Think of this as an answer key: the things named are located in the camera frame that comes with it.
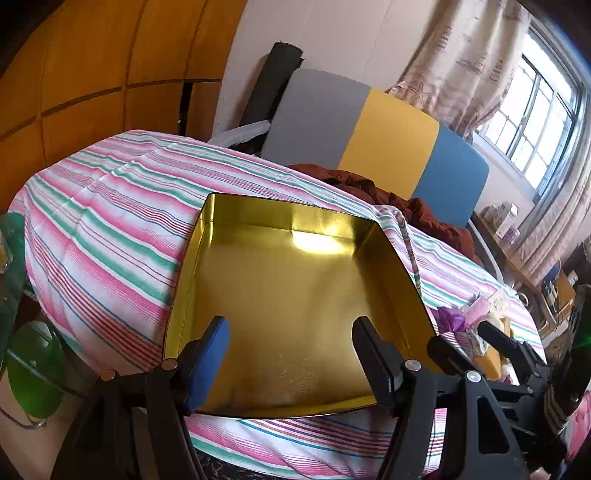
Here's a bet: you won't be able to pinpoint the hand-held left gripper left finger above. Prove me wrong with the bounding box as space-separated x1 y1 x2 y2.
51 316 232 480

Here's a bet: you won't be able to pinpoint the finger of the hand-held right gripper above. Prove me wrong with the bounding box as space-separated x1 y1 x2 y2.
427 336 481 377
478 320 550 374

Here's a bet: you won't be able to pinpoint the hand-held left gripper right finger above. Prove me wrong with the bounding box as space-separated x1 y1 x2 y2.
352 316 532 480

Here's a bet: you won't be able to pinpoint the yellow knit sock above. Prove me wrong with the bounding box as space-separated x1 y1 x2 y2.
475 340 505 380

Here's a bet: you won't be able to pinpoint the purple plastic wrapper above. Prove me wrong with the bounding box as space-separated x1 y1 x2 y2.
436 305 468 334

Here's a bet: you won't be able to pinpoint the cream carton box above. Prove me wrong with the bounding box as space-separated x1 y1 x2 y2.
488 288 511 315

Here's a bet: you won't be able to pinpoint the pink packet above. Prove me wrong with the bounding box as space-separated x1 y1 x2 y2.
465 295 491 325

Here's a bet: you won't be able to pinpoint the gold-lined brown tin box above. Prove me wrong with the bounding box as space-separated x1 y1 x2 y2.
163 193 439 420

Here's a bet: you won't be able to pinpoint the wooden desk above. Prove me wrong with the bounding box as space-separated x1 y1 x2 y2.
471 212 555 289

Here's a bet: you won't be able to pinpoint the beige patterned curtain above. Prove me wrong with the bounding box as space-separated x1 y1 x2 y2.
388 0 532 137
508 175 591 287

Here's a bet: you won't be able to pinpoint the pink white boxes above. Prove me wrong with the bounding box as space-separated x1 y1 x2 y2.
482 200 520 245

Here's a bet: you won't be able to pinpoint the rust brown garment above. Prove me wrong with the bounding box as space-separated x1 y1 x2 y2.
288 164 483 266

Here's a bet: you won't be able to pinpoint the striped tablecloth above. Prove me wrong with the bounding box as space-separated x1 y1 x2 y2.
9 130 546 478

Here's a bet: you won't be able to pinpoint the green glass side table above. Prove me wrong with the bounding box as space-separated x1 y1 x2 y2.
0 212 66 430

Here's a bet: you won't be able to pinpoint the window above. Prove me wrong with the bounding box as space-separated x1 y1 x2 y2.
475 23 591 199

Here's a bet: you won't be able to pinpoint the black rolled mat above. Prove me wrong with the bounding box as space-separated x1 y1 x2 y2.
240 41 305 127

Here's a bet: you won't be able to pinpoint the wooden wardrobe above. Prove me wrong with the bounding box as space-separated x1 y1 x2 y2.
0 0 250 213

